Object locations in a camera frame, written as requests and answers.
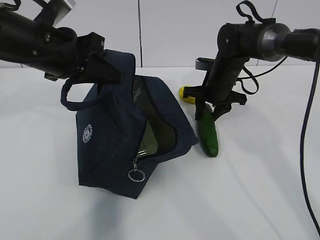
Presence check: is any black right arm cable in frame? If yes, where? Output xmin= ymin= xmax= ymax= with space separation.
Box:
xmin=299 ymin=61 xmax=320 ymax=239

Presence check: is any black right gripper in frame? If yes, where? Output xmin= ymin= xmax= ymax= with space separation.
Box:
xmin=183 ymin=51 xmax=247 ymax=122

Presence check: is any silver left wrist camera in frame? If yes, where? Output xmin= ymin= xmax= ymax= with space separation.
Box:
xmin=50 ymin=0 xmax=76 ymax=27

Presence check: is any navy blue lunch bag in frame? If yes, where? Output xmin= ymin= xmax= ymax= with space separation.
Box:
xmin=60 ymin=49 xmax=198 ymax=199

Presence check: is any yellow lemon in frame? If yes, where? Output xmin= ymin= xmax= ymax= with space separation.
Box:
xmin=177 ymin=85 xmax=198 ymax=105

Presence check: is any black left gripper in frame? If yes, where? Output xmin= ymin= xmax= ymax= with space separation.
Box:
xmin=44 ymin=27 xmax=121 ymax=85

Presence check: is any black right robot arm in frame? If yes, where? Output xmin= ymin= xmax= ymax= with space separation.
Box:
xmin=183 ymin=23 xmax=320 ymax=121

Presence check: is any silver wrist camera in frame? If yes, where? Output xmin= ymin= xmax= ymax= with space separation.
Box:
xmin=195 ymin=57 xmax=215 ymax=71
xmin=50 ymin=0 xmax=76 ymax=27

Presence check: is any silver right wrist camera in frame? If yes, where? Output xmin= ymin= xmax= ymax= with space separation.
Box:
xmin=195 ymin=57 xmax=215 ymax=71

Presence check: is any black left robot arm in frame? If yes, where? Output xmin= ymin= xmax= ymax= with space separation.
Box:
xmin=0 ymin=0 xmax=121 ymax=84

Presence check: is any green cucumber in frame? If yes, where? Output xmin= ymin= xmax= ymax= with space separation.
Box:
xmin=196 ymin=103 xmax=219 ymax=158

